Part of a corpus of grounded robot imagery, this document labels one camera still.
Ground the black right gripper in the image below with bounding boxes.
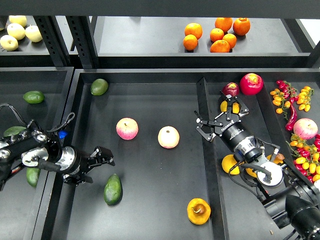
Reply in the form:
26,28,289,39
194,95,255,151

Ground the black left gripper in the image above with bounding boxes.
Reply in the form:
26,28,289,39
61,146,115,185

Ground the dark green avocado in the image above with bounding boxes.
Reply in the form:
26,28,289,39
103,174,122,205
3,126,26,137

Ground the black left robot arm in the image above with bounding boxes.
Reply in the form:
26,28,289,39
0,103,115,188

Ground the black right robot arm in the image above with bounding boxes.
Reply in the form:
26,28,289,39
195,94,320,240

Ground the yellow pear under gripper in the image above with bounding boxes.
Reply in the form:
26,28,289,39
220,100,240,114

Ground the green avocado left bottom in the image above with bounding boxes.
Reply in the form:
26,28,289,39
26,167,41,188

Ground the yellow pear with brown stem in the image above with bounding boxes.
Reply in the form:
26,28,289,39
273,153,285,164

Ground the green avocado tray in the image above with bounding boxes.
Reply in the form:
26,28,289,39
23,90,45,104
90,78,109,96

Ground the green avocado left tray top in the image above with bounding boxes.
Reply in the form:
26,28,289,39
23,90,45,104

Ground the pale yellow pear right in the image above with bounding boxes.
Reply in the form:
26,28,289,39
25,25,43,43

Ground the pale yellow pear front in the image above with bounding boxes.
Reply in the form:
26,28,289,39
0,35,19,52

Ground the pale yellow pear top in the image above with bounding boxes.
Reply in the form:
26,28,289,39
8,15,27,28

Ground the dark red apple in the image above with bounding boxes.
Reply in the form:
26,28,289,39
221,82,240,97

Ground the bright red apple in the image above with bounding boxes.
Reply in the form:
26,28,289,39
239,73,264,95

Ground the pink red apple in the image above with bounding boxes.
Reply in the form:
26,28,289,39
116,117,139,140

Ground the pale pink apple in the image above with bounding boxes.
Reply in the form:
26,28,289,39
157,126,180,149

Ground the cherry tomato bunch top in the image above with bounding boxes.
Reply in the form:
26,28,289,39
269,80,314,120

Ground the cherry tomato bunch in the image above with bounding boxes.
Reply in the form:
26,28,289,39
287,133,320,183
269,80,314,120

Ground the red chili pepper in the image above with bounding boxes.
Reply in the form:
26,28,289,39
285,105,297,131

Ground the orange front bottom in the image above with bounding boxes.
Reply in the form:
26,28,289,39
210,39,230,53

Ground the orange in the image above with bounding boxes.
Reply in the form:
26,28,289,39
214,17,233,33
184,22,203,40
210,39,230,53
232,17,251,36
183,34,198,51

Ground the black centre tray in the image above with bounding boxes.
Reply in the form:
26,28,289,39
31,67,320,240

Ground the orange right small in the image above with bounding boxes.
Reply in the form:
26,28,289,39
222,33,237,49

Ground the orange small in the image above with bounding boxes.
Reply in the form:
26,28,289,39
222,33,237,49
209,28,225,43

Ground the orange far left bottom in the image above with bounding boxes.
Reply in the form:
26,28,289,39
183,34,198,51

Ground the orange centre small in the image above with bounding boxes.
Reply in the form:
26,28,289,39
209,28,225,43

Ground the pink apple right tray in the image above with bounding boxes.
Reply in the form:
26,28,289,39
293,118,318,140

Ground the orange far left top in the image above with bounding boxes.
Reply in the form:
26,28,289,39
184,22,203,40

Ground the orange top right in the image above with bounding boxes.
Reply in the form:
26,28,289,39
232,17,251,36

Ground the orange top middle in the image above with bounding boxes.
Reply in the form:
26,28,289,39
214,17,233,33

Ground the cherry tomato bunch bottom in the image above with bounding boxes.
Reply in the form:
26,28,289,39
287,133,320,183

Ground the black metal tray divider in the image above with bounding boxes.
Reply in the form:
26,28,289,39
196,77,230,240

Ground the black upper shelf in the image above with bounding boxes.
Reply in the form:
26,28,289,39
0,0,320,69

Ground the black shelf upright post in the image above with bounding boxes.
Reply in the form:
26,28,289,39
66,16,100,69

